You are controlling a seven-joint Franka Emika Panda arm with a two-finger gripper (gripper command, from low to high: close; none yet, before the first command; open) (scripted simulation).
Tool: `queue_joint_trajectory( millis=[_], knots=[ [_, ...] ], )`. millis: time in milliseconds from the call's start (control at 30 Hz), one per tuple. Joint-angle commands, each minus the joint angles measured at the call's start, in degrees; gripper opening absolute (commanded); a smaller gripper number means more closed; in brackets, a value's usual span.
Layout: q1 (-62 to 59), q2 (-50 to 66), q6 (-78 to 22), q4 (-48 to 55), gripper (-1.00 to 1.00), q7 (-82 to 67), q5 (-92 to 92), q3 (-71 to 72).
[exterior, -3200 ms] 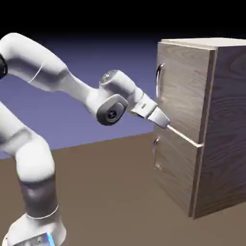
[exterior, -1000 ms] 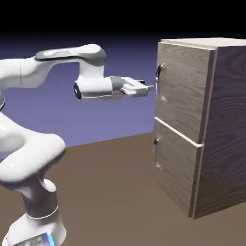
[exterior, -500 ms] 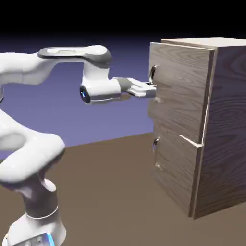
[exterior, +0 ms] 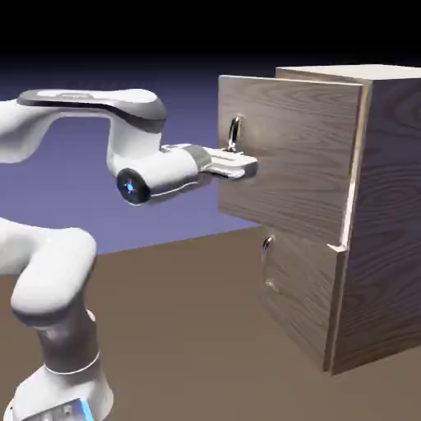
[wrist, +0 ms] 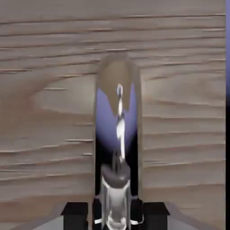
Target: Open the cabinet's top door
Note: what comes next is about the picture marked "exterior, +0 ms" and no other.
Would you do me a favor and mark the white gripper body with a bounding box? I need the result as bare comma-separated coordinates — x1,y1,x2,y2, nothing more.
198,146,259,181

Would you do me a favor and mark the curved metal door handle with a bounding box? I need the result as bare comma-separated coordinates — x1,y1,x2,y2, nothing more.
226,115,243,154
261,235,276,261

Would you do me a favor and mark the large wooden cabinet door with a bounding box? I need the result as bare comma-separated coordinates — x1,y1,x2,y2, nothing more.
217,74,365,247

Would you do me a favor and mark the small wooden cabinet door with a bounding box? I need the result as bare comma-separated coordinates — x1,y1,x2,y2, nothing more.
260,226,349,372

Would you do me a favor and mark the wooden cabinet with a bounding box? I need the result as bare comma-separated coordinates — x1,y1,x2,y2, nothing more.
259,64,421,377

